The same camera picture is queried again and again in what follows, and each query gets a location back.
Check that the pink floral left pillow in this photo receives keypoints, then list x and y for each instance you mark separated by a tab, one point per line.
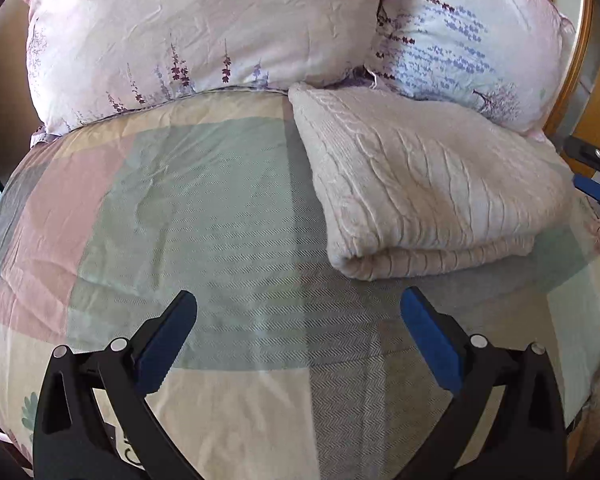
88	60

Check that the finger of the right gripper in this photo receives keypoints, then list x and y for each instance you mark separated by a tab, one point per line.
584	156
597	192

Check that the white lavender right pillow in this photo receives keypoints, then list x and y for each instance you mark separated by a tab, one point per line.
502	58

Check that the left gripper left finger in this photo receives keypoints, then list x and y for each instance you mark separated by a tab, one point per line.
70	439

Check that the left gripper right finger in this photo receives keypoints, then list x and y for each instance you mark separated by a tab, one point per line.
527	439

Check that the wooden bed headboard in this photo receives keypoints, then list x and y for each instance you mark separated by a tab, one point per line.
570	50

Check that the pastel patchwork floral quilt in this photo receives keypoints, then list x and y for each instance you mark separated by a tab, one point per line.
292	370

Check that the beige cable-knit sweater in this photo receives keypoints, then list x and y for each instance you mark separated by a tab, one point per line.
415	188

